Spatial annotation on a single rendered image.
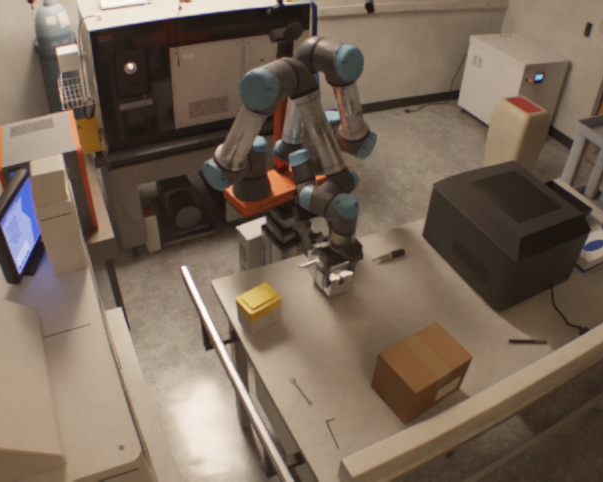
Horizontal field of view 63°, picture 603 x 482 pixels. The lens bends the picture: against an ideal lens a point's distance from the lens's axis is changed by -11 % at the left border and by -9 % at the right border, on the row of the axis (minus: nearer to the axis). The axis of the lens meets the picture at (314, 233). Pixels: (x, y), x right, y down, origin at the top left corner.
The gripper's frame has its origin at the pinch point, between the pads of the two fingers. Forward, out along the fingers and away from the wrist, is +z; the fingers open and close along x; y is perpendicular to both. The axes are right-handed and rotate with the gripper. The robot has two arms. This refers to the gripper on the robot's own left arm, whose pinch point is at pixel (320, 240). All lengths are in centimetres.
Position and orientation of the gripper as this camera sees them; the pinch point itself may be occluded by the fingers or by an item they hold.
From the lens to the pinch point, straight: 186.0
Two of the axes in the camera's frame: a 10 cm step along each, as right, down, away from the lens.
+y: 3.9, -0.5, -9.2
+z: 2.5, 9.7, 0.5
